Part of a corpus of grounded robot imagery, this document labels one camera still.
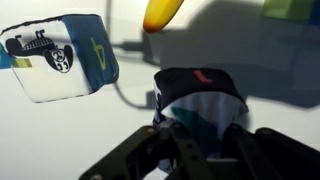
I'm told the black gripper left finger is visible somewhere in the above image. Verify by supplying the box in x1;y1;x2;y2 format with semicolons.
78;121;214;180

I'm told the yellow banana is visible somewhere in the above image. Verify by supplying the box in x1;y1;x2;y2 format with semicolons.
142;0;185;34

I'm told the blue number four plush cube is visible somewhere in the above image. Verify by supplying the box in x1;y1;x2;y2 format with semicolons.
0;13;120;104

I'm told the yellow-green block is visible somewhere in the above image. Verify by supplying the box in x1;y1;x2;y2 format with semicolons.
261;0;316;22

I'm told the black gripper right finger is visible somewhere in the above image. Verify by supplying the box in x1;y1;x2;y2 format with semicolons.
229;123;320;180

